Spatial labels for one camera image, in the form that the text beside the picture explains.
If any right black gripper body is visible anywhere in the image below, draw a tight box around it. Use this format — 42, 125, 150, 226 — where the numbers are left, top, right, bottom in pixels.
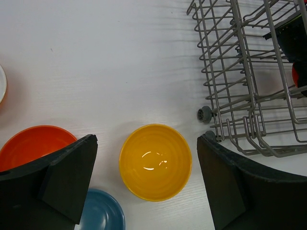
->
274, 12, 307, 62

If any orange bowl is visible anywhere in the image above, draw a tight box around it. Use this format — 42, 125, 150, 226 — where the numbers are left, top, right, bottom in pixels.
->
292, 63, 299, 88
0, 125, 77, 172

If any large yellow bowl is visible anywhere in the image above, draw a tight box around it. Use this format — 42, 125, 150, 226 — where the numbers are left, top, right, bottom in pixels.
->
118, 124, 192, 202

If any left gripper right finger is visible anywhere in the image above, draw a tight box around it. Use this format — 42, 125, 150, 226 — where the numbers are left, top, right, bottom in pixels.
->
197, 135, 307, 230

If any white orange-bottom bowl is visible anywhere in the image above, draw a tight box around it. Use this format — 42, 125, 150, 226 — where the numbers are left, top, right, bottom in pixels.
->
0, 65, 8, 106

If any blue bowl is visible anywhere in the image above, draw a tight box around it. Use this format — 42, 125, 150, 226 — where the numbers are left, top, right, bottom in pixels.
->
74, 188, 126, 230

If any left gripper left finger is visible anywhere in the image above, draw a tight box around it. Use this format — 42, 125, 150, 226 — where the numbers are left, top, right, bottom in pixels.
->
0, 134, 98, 230

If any grey wire dish rack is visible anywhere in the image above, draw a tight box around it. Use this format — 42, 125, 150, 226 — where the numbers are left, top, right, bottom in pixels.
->
187, 0, 307, 158

